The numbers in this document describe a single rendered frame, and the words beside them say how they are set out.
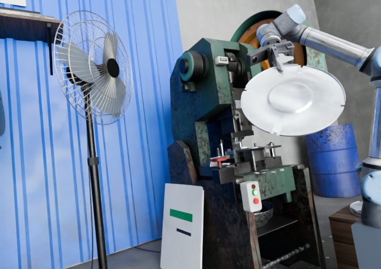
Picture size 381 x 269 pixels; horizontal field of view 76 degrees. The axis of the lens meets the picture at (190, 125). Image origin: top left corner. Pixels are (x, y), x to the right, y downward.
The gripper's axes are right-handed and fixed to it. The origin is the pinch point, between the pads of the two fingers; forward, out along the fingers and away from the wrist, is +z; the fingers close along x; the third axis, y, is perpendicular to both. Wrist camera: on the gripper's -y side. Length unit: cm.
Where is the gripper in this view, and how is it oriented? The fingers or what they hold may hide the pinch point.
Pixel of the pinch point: (279, 71)
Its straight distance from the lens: 89.3
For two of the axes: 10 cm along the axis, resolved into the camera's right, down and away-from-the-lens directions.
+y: 9.8, -1.5, -1.6
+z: -0.2, 6.5, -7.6
